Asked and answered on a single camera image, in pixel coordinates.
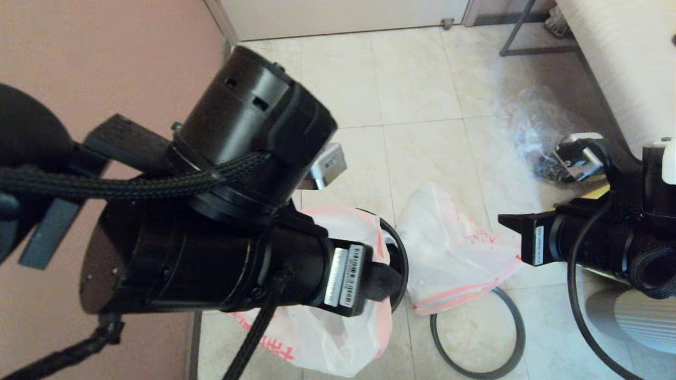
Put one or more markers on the small metal door stopper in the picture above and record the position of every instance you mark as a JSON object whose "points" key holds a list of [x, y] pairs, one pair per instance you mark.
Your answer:
{"points": [[447, 23]]}

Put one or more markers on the black round trash bin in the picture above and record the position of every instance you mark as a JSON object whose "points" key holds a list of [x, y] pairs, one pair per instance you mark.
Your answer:
{"points": [[398, 248]]}

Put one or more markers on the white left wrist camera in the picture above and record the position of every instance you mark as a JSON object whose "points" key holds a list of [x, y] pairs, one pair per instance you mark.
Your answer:
{"points": [[327, 166]]}

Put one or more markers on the black cable bundle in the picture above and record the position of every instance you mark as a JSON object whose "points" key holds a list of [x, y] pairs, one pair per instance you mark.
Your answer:
{"points": [[546, 169]]}

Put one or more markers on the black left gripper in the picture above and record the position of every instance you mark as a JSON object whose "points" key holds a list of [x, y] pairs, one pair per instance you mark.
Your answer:
{"points": [[343, 274]]}

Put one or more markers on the yellow fabric bag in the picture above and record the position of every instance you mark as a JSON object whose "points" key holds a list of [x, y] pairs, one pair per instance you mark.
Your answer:
{"points": [[594, 192]]}

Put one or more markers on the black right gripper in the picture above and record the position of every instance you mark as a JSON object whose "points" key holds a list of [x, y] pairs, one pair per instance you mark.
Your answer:
{"points": [[538, 237]]}

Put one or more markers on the clear crumpled plastic bag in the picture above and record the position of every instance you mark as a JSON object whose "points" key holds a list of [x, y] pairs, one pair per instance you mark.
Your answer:
{"points": [[528, 121]]}

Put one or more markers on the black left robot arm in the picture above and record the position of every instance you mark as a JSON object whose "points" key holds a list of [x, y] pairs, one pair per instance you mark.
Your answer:
{"points": [[185, 253]]}

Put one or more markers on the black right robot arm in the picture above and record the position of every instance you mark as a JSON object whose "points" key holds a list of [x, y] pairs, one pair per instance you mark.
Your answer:
{"points": [[602, 243]]}

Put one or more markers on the white red plastic bag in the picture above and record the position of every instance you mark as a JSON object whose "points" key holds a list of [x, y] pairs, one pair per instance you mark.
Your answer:
{"points": [[454, 258]]}

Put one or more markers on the white ribbed round appliance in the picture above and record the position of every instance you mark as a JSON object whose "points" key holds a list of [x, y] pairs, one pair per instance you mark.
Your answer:
{"points": [[634, 322]]}

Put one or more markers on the white door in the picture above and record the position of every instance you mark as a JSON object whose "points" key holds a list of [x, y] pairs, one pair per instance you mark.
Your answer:
{"points": [[343, 18]]}

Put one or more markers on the grey patterned shoe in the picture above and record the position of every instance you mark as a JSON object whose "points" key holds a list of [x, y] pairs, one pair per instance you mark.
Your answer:
{"points": [[557, 24]]}

